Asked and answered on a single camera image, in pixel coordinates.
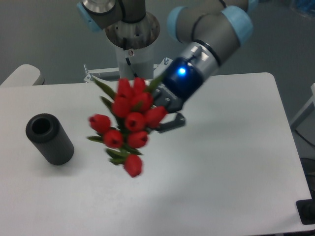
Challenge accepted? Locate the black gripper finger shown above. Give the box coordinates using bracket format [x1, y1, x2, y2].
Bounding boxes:
[151, 112, 186, 133]

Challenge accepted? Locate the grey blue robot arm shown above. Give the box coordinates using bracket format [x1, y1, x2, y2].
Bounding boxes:
[77, 0, 258, 133]

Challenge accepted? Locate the white chair armrest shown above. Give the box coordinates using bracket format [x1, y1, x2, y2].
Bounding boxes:
[0, 64, 45, 88]

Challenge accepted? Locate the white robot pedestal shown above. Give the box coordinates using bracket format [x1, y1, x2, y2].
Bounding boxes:
[84, 12, 173, 83]

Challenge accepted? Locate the black corner device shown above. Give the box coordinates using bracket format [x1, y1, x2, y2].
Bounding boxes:
[296, 199, 315, 225]

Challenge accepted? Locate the red tulip bouquet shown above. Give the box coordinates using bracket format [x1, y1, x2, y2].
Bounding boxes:
[88, 76, 168, 177]

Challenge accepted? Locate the dark grey ribbed vase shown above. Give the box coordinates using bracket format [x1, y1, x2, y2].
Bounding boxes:
[25, 113, 74, 166]

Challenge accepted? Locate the black cable on pedestal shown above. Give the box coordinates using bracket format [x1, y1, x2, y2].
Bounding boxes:
[125, 57, 140, 81]

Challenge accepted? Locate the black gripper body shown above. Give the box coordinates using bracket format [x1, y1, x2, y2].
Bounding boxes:
[153, 56, 212, 113]

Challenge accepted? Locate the white furniture at right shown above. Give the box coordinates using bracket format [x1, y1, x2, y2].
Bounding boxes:
[289, 84, 315, 130]

